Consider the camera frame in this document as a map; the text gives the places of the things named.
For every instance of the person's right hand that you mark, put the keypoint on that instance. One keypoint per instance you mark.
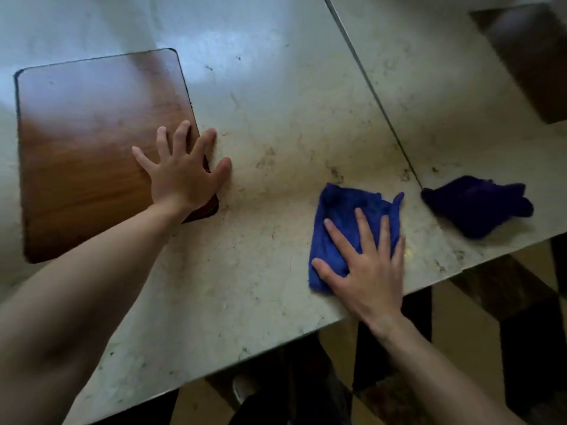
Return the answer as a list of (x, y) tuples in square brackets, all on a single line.
[(372, 283)]

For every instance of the person's left hand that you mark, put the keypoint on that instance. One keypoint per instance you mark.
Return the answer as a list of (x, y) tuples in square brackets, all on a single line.
[(181, 177)]

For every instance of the blue cleaning cloth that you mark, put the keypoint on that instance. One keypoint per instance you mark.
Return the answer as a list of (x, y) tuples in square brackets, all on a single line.
[(345, 208)]

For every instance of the purple cleaning cloth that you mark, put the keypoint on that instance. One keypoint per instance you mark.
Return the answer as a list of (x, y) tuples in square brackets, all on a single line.
[(478, 203)]

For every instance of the person's right forearm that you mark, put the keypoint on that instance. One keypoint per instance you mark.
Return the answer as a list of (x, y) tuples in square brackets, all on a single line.
[(438, 380)]

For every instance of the person's left forearm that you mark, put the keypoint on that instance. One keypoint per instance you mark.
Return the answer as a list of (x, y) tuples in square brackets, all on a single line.
[(75, 305)]

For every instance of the person's left shoe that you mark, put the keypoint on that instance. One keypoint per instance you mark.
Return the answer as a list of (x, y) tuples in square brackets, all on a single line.
[(243, 387)]

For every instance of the wooden inlay panel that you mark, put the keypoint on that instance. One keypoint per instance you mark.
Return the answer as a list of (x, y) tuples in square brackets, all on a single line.
[(79, 150), (531, 57)]

